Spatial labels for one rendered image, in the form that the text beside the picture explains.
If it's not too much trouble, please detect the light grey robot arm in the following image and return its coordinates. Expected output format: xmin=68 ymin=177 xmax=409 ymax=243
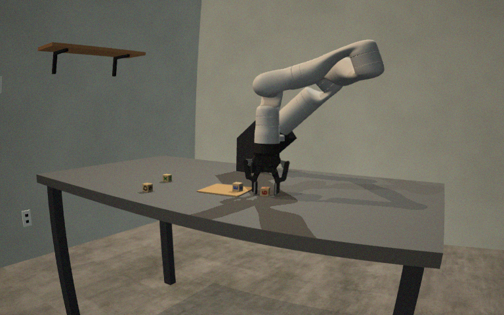
xmin=253 ymin=40 xmax=385 ymax=144

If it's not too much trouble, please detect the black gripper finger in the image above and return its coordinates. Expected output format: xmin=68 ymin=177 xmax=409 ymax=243
xmin=268 ymin=160 xmax=289 ymax=196
xmin=243 ymin=159 xmax=263 ymax=194

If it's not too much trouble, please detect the tan flat mat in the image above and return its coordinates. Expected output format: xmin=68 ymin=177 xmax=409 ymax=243
xmin=197 ymin=184 xmax=252 ymax=197

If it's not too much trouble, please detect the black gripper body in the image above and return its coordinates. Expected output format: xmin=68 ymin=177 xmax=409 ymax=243
xmin=252 ymin=143 xmax=281 ymax=173

